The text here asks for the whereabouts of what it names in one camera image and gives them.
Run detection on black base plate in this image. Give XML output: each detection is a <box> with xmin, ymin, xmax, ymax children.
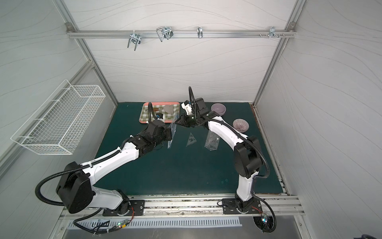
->
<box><xmin>102</xmin><ymin>200</ymin><xmax>145</xmax><ymax>217</ymax></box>
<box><xmin>217</xmin><ymin>198</ymin><xmax>263</xmax><ymax>215</ymax></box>

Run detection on metal U-bolt clamp middle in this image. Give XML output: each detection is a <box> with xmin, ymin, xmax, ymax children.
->
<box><xmin>156</xmin><ymin>26</ymin><xmax>174</xmax><ymax>42</ymax></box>

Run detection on clear plastic pouch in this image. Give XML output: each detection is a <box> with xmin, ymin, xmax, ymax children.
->
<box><xmin>205</xmin><ymin>130</ymin><xmax>220</xmax><ymax>151</ymax></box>

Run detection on clear triangle set square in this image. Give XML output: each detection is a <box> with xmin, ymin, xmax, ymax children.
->
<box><xmin>186</xmin><ymin>133</ymin><xmax>197</xmax><ymax>147</ymax></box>

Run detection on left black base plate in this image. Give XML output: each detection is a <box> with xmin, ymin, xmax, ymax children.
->
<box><xmin>102</xmin><ymin>200</ymin><xmax>145</xmax><ymax>217</ymax></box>

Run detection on black corrugated cable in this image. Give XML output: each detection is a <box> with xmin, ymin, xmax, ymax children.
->
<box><xmin>208</xmin><ymin>119</ymin><xmax>271</xmax><ymax>179</ymax></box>
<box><xmin>35</xmin><ymin>149</ymin><xmax>121</xmax><ymax>207</ymax></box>

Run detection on left black corrugated cable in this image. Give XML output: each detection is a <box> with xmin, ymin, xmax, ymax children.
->
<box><xmin>35</xmin><ymin>149</ymin><xmax>121</xmax><ymax>207</ymax></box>

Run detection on plain lilac bowl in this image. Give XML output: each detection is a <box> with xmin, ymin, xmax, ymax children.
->
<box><xmin>211</xmin><ymin>103</ymin><xmax>226</xmax><ymax>116</ymax></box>

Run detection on white slotted vent strip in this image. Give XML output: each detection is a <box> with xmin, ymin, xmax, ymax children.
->
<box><xmin>67</xmin><ymin>217</ymin><xmax>242</xmax><ymax>230</ymax></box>

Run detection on white wire wall basket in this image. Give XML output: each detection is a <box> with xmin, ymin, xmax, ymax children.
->
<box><xmin>11</xmin><ymin>80</ymin><xmax>105</xmax><ymax>155</ymax></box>

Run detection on blue ruler set package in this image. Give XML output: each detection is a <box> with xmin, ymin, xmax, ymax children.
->
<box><xmin>167</xmin><ymin>120</ymin><xmax>176</xmax><ymax>149</ymax></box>

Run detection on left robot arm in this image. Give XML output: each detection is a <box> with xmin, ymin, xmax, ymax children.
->
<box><xmin>56</xmin><ymin>119</ymin><xmax>172</xmax><ymax>216</ymax></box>

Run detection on metal u-bolt clamp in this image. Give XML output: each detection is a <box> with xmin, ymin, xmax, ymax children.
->
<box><xmin>127</xmin><ymin>32</ymin><xmax>141</xmax><ymax>51</ymax></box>
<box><xmin>156</xmin><ymin>26</ymin><xmax>174</xmax><ymax>42</ymax></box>

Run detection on right black corrugated cable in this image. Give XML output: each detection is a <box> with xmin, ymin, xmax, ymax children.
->
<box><xmin>208</xmin><ymin>119</ymin><xmax>271</xmax><ymax>179</ymax></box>

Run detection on pink plastic tray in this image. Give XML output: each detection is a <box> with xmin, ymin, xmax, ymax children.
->
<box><xmin>139</xmin><ymin>102</ymin><xmax>181</xmax><ymax>124</ymax></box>

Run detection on metal U-bolt clamp left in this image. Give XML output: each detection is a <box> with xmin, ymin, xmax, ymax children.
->
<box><xmin>127</xmin><ymin>32</ymin><xmax>141</xmax><ymax>51</ymax></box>

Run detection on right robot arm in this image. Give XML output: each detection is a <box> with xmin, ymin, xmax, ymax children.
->
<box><xmin>175</xmin><ymin>98</ymin><xmax>265</xmax><ymax>214</ymax></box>

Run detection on striped purple bowl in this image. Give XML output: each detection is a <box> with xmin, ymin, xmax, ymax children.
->
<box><xmin>233</xmin><ymin>119</ymin><xmax>249</xmax><ymax>133</ymax></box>

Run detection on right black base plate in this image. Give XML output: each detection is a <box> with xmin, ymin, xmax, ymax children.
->
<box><xmin>217</xmin><ymin>198</ymin><xmax>263</xmax><ymax>215</ymax></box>

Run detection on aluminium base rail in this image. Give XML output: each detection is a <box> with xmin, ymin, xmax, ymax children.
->
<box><xmin>59</xmin><ymin>194</ymin><xmax>305</xmax><ymax>220</ymax></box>

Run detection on green checked cloth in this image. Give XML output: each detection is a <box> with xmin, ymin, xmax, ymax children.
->
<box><xmin>141</xmin><ymin>104</ymin><xmax>180</xmax><ymax>121</ymax></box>

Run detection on small metal bracket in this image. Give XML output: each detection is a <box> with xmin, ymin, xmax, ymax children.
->
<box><xmin>197</xmin><ymin>26</ymin><xmax>203</xmax><ymax>39</ymax></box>

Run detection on wooden handled metal spatula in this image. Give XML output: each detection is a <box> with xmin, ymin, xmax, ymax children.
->
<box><xmin>153</xmin><ymin>105</ymin><xmax>174</xmax><ymax>114</ymax></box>

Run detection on aluminium top crossbar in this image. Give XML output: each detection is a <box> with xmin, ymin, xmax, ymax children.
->
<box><xmin>67</xmin><ymin>29</ymin><xmax>297</xmax><ymax>39</ymax></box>

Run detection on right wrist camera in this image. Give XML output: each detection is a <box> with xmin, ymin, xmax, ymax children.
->
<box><xmin>181</xmin><ymin>101</ymin><xmax>194</xmax><ymax>116</ymax></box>

